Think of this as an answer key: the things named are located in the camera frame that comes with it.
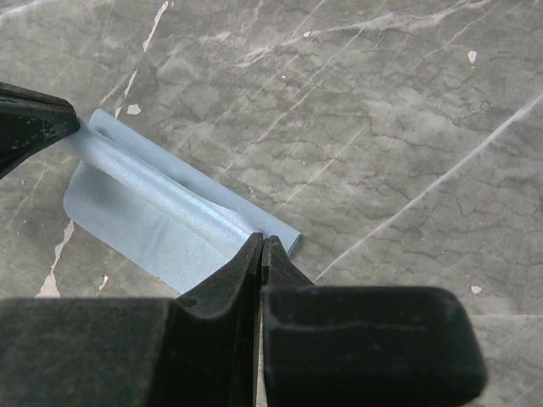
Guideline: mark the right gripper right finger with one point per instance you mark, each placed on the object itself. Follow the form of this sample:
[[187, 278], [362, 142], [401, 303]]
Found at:
[[364, 346]]

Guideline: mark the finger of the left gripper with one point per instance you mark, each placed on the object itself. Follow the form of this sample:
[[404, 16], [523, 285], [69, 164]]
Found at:
[[31, 121]]

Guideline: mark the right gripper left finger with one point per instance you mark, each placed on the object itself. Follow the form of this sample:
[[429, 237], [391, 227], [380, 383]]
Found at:
[[200, 349]]

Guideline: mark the light blue cleaning cloth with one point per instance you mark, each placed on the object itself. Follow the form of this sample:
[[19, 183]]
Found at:
[[161, 213]]

